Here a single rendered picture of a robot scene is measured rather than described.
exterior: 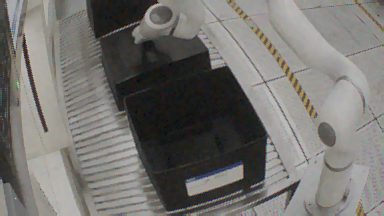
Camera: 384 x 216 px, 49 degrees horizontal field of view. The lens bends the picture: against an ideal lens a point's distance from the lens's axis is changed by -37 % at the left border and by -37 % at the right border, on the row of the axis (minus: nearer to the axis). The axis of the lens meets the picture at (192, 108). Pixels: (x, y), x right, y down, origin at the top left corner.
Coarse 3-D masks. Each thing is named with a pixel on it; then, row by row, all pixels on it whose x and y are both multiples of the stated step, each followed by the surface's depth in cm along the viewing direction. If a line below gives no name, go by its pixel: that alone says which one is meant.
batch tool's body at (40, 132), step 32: (32, 0) 119; (32, 32) 120; (32, 64) 127; (32, 96) 134; (32, 128) 141; (64, 128) 146; (0, 160) 50; (32, 160) 148; (64, 160) 153; (32, 192) 67; (64, 192) 137
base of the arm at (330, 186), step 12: (324, 168) 125; (348, 168) 121; (324, 180) 127; (336, 180) 124; (348, 180) 128; (312, 192) 139; (324, 192) 129; (336, 192) 127; (348, 192) 132; (312, 204) 136; (324, 204) 132; (336, 204) 133
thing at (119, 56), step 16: (128, 32) 188; (112, 48) 182; (128, 48) 180; (144, 48) 179; (160, 48) 177; (176, 48) 176; (192, 48) 175; (112, 64) 176; (128, 64) 174; (144, 64) 173; (160, 64) 172; (176, 64) 173; (192, 64) 175; (208, 64) 177; (112, 80) 173; (128, 80) 170; (144, 80) 172; (160, 80) 174
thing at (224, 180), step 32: (128, 96) 153; (160, 96) 156; (192, 96) 160; (224, 96) 163; (160, 128) 163; (192, 128) 162; (224, 128) 164; (256, 128) 146; (160, 160) 159; (192, 160) 158; (224, 160) 137; (256, 160) 141; (160, 192) 139; (192, 192) 141; (224, 192) 146
